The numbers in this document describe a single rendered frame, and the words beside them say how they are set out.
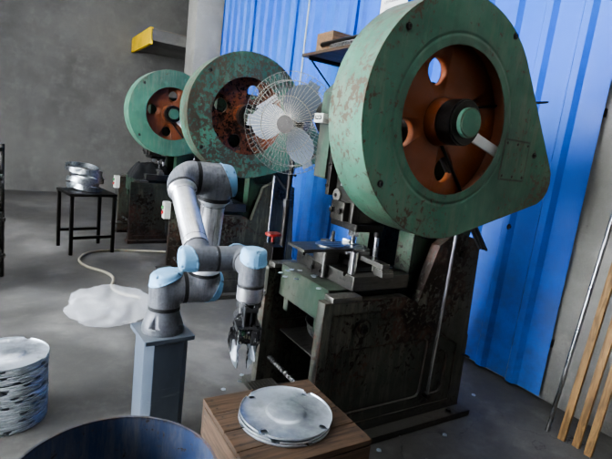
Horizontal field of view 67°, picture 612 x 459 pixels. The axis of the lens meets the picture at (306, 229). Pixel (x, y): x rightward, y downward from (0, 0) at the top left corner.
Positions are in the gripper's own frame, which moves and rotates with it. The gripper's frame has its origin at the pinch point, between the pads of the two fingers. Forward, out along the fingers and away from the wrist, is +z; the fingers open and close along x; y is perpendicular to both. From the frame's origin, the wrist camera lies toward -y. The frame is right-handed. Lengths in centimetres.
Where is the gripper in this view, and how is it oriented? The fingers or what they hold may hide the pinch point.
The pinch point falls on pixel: (241, 362)
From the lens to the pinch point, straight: 144.6
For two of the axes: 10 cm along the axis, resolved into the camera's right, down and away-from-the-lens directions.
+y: 2.7, 2.0, -9.4
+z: -1.2, 9.8, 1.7
